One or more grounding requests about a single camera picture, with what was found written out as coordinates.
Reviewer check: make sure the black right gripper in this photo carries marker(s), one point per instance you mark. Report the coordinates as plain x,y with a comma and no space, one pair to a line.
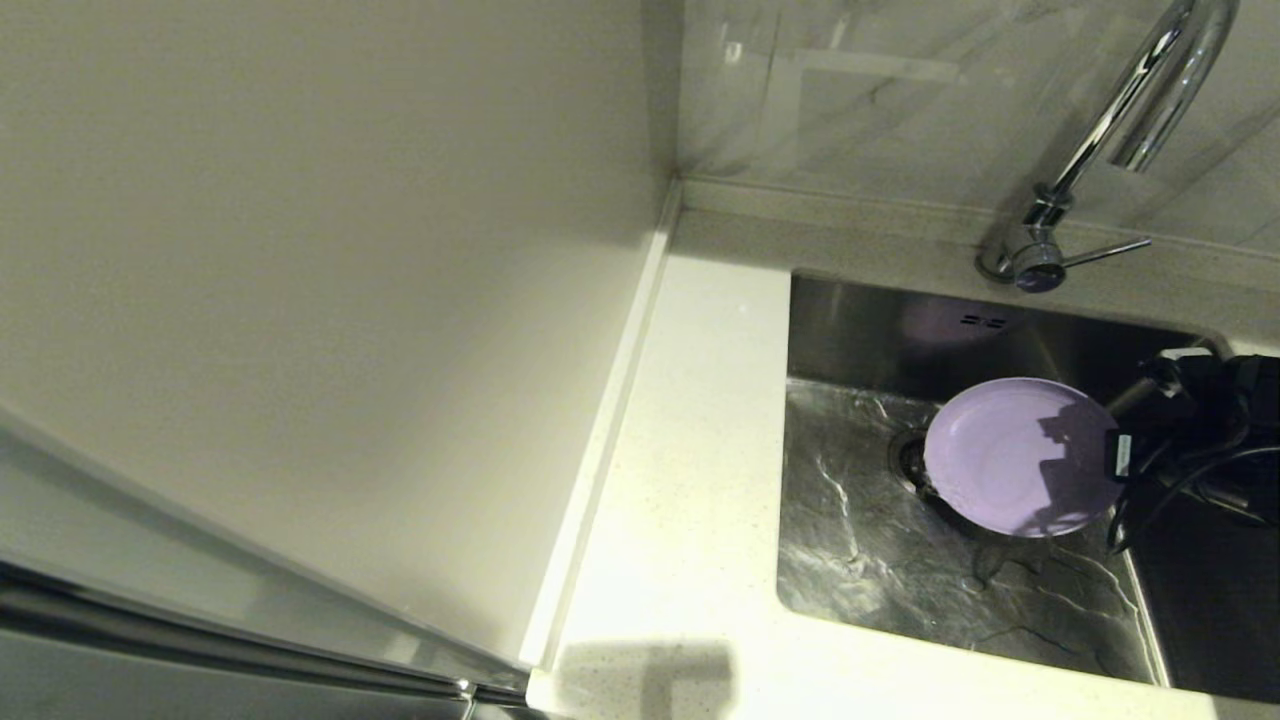
1190,420

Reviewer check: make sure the purple plate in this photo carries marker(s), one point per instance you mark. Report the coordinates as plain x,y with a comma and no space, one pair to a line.
1000,460

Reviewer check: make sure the stainless steel sink basin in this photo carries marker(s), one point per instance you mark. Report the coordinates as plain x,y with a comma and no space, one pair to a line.
900,580

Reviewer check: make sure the chrome gooseneck faucet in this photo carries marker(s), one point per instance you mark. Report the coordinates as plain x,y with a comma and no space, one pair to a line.
1040,262

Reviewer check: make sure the round metal drain strainer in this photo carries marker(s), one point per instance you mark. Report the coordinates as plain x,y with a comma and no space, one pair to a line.
908,462

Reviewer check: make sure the speckled stone backsplash ledge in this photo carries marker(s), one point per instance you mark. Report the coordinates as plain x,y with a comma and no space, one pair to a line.
850,215

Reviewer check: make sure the white countertop sealing strip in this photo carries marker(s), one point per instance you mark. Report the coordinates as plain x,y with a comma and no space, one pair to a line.
610,420

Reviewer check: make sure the white tall cabinet side panel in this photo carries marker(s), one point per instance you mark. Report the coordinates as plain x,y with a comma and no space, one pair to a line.
300,250

